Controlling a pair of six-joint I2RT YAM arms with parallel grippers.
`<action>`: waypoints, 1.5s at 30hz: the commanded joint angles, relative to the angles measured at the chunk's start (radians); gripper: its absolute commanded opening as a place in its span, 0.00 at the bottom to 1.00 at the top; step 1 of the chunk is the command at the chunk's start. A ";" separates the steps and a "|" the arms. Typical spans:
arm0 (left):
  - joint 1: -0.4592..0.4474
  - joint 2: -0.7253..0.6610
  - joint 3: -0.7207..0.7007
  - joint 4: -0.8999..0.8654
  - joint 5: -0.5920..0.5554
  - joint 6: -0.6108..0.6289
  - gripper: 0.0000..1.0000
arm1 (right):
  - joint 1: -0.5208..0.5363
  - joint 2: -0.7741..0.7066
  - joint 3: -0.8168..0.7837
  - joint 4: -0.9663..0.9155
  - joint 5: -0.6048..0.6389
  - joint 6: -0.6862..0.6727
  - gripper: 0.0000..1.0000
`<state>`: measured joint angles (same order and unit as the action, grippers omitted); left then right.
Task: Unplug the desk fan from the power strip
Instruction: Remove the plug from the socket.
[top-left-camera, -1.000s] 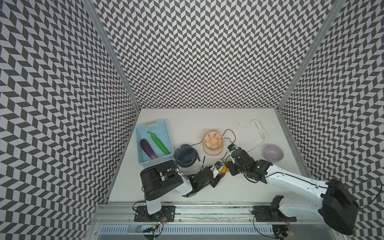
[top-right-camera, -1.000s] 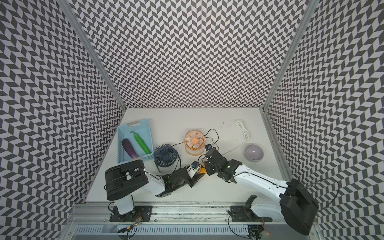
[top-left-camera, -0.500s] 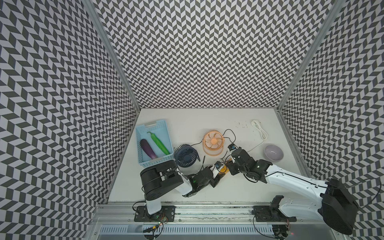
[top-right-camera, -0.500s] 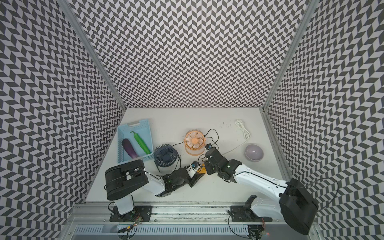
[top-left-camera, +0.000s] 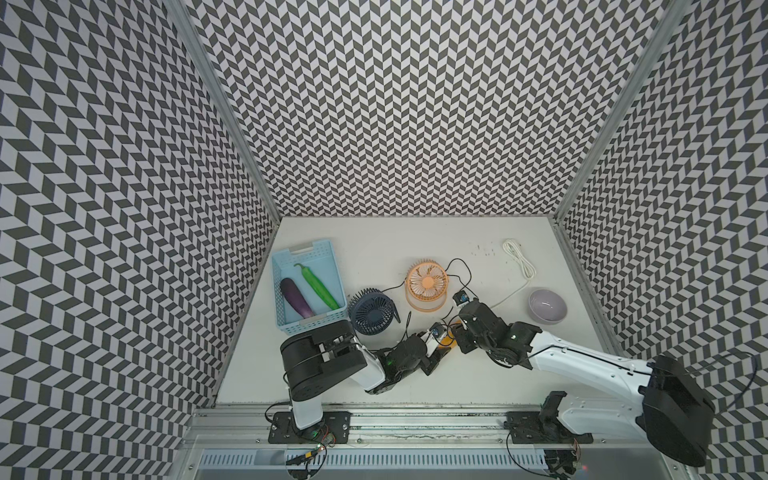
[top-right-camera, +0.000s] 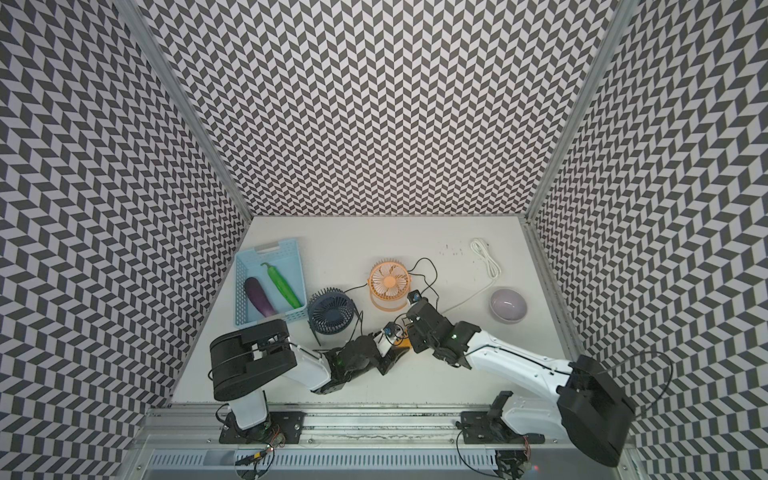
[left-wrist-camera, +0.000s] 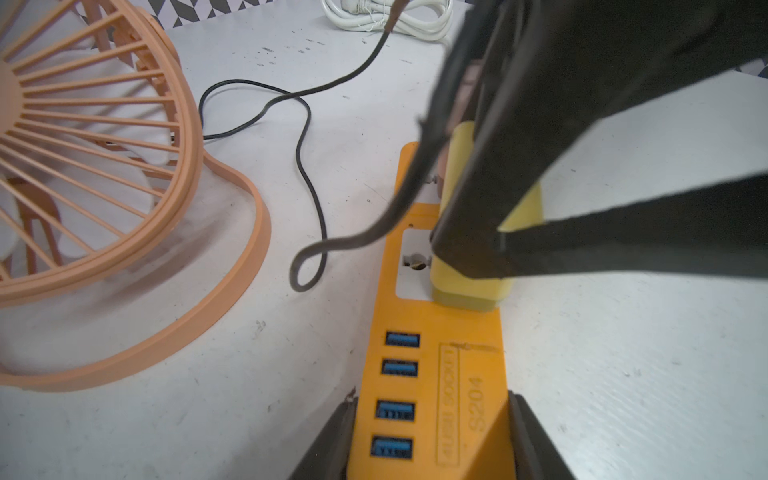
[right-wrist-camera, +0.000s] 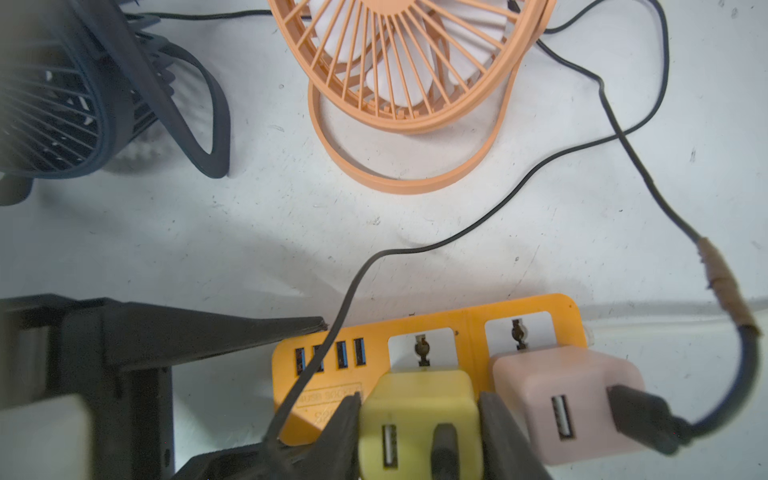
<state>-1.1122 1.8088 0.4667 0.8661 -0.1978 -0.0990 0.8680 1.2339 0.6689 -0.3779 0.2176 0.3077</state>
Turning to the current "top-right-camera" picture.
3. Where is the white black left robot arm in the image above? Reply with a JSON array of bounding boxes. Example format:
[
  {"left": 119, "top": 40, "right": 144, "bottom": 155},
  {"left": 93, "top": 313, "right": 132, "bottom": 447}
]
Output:
[{"left": 208, "top": 319, "right": 408, "bottom": 432}]

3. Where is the orange power strip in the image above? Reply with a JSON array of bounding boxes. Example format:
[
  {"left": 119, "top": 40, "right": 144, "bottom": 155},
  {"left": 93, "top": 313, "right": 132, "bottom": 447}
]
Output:
[{"left": 394, "top": 330, "right": 411, "bottom": 348}]

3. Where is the green toy pepper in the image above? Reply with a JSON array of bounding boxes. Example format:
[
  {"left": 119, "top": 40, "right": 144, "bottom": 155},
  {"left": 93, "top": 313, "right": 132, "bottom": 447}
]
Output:
[{"left": 262, "top": 262, "right": 302, "bottom": 309}]

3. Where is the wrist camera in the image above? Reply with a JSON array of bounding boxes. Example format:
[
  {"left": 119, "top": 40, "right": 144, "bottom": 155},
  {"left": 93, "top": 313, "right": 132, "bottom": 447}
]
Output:
[
  {"left": 407, "top": 290, "right": 422, "bottom": 305},
  {"left": 382, "top": 322, "right": 402, "bottom": 346}
]

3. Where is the aluminium corner post left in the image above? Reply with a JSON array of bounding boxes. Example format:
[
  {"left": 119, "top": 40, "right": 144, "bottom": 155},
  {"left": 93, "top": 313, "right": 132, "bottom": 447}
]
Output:
[{"left": 113, "top": 0, "right": 253, "bottom": 223}]

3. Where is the purple toy eggplant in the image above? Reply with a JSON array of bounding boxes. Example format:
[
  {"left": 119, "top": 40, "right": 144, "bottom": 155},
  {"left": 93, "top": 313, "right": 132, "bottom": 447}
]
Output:
[{"left": 243, "top": 277, "right": 278, "bottom": 318}]

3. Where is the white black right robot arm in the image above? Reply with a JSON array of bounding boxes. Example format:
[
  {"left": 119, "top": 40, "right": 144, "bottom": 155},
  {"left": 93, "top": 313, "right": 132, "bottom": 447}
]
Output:
[{"left": 406, "top": 291, "right": 637, "bottom": 467}]

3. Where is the white power strip cord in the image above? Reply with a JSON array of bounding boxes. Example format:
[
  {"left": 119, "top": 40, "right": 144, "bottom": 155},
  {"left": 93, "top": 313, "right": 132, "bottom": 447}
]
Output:
[{"left": 443, "top": 237, "right": 502, "bottom": 313}]

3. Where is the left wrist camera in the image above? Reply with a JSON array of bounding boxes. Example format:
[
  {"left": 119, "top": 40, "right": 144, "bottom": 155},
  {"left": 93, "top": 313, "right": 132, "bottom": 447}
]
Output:
[{"left": 382, "top": 322, "right": 402, "bottom": 346}]

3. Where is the aluminium front rail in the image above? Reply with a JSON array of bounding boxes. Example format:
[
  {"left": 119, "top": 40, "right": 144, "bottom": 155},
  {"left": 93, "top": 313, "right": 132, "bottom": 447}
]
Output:
[{"left": 118, "top": 403, "right": 638, "bottom": 479}]

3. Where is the aluminium corner post right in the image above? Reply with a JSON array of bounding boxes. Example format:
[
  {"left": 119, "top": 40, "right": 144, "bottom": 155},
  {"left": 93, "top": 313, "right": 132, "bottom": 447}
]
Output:
[{"left": 524, "top": 0, "right": 639, "bottom": 223}]

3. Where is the dark blue desk fan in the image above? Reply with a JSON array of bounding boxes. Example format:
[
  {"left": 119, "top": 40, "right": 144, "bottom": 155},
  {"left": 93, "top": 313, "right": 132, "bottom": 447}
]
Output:
[{"left": 307, "top": 287, "right": 360, "bottom": 344}]

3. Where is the light blue plastic basket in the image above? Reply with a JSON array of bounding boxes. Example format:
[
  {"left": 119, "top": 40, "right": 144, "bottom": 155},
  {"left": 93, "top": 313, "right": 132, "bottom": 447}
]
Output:
[{"left": 233, "top": 238, "right": 308, "bottom": 329}]

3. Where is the orange desk fan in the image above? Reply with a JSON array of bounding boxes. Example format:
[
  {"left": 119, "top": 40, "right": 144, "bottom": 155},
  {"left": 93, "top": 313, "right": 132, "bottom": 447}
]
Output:
[{"left": 367, "top": 260, "right": 411, "bottom": 312}]

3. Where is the aluminium corner post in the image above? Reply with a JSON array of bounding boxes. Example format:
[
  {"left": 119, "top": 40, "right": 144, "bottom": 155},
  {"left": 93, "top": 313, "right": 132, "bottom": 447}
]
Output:
[
  {"left": 113, "top": 0, "right": 253, "bottom": 223},
  {"left": 524, "top": 0, "right": 639, "bottom": 223}
]

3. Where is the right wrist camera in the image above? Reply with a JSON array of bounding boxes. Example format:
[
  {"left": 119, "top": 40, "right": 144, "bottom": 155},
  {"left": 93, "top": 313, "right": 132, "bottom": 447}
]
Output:
[{"left": 407, "top": 290, "right": 422, "bottom": 305}]

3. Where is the black blue fan cable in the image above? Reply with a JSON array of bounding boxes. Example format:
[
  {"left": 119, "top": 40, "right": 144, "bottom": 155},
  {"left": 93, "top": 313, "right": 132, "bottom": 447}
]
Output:
[{"left": 341, "top": 283, "right": 370, "bottom": 349}]

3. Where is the lilac bowl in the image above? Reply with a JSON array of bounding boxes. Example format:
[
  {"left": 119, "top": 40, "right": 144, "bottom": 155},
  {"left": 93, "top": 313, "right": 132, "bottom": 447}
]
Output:
[{"left": 490, "top": 288, "right": 528, "bottom": 324}]

